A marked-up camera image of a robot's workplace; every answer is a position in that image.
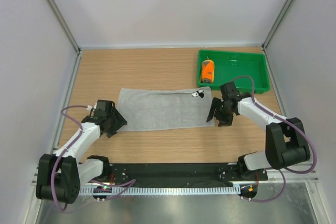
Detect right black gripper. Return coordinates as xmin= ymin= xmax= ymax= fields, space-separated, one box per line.
xmin=207 ymin=97 xmax=235 ymax=127

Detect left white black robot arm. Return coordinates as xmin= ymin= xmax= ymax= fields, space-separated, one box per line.
xmin=35 ymin=100 xmax=127 ymax=204

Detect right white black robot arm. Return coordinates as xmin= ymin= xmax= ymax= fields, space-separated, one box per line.
xmin=207 ymin=82 xmax=311 ymax=180

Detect green plastic tray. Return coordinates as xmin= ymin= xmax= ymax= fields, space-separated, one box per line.
xmin=197 ymin=49 xmax=270 ymax=94

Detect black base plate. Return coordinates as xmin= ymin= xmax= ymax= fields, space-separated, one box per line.
xmin=110 ymin=163 xmax=268 ymax=188

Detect white slotted cable duct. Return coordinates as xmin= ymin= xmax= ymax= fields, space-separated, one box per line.
xmin=79 ymin=185 xmax=240 ymax=196

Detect aluminium frame rail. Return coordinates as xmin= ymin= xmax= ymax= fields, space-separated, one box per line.
xmin=31 ymin=160 xmax=320 ymax=187

